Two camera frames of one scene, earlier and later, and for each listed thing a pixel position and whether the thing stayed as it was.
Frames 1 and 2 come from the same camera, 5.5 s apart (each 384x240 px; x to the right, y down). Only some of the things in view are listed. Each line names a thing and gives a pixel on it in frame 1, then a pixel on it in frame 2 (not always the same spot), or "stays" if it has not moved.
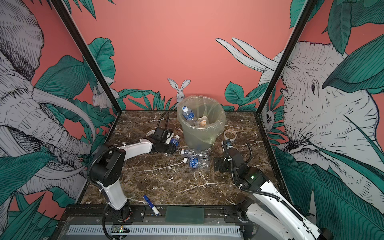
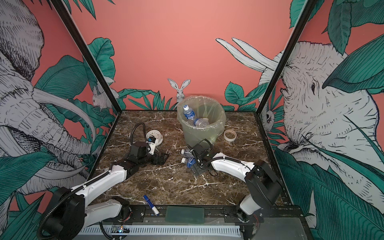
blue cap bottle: [175, 141] -> [202, 122]
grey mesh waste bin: [203, 119] stays
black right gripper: [222, 161] -> [198, 171]
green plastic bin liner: [203, 119] stays
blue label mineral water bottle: [188, 114] stays
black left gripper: [171, 149] -> [162, 160]
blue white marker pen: [152, 205] stays
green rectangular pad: [187, 214] stays
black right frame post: [307, 7] stays
